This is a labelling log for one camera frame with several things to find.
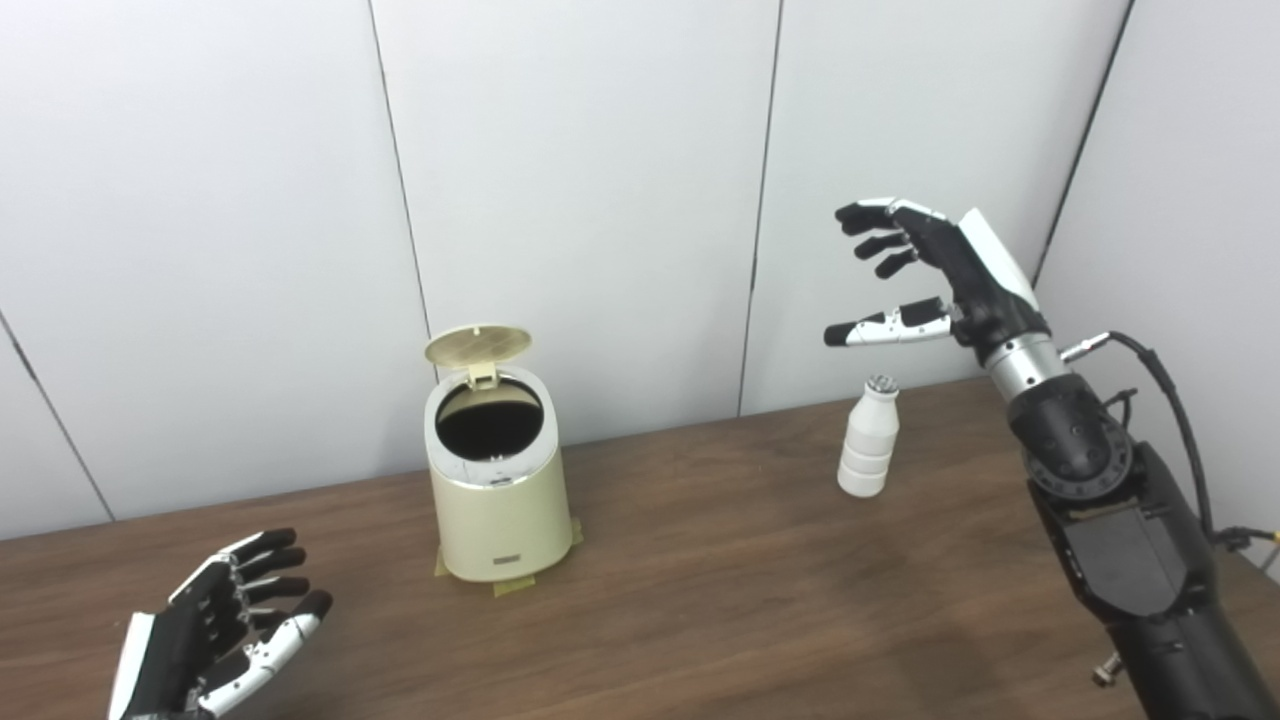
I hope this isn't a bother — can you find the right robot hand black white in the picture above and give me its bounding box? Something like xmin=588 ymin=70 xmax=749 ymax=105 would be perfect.
xmin=823 ymin=198 xmax=1051 ymax=366

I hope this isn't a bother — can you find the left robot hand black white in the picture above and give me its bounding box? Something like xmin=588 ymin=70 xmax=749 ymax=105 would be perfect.
xmin=107 ymin=528 xmax=334 ymax=720

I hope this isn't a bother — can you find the small white plastic bottle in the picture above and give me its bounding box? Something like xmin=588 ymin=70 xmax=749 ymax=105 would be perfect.
xmin=837 ymin=375 xmax=900 ymax=498

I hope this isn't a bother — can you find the round cream bin lid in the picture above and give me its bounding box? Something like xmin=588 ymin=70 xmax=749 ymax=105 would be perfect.
xmin=425 ymin=324 xmax=533 ymax=390

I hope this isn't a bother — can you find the cream-colored bin body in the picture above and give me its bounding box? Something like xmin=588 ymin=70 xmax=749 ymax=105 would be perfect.
xmin=424 ymin=365 xmax=573 ymax=583

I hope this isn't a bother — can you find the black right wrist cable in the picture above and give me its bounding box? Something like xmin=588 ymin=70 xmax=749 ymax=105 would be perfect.
xmin=1060 ymin=330 xmax=1280 ymax=576

